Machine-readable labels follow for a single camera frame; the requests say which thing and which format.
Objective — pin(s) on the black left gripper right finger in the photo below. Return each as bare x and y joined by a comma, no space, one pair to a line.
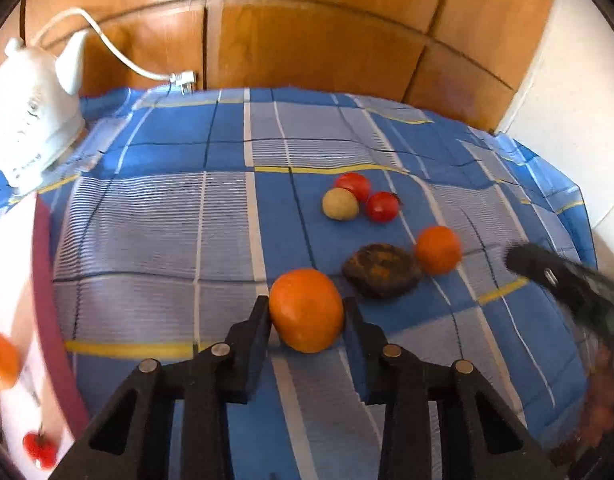
427,405

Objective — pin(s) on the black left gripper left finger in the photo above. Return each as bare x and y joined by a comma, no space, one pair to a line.
130,437

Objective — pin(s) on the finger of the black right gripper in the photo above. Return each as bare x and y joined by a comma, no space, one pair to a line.
587,294

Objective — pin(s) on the red tomato with stem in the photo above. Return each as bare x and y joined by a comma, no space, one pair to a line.
41,449

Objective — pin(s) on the small orange tangerine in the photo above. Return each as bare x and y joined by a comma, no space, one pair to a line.
9,364

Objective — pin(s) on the large orange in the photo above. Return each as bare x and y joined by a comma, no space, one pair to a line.
306,310

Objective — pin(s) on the yellow green round fruit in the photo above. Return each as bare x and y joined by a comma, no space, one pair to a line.
340,205

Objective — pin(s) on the right hand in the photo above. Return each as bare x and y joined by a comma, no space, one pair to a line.
598,413

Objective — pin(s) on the small orange mandarin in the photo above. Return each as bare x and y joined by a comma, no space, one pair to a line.
437,250

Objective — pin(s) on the pink rimmed white tray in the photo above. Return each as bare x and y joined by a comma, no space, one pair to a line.
47,397

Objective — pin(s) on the large dark wrinkled fruit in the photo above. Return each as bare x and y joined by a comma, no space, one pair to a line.
382,271

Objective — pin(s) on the blue plaid tablecloth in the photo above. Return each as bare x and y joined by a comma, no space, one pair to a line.
178,211

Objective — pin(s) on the red cherry tomato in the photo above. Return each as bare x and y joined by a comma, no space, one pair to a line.
356,184
382,207

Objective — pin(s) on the white ceramic electric kettle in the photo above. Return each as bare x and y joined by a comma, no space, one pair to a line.
40,114

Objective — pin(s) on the wooden wall panelling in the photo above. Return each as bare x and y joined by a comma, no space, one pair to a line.
463,59

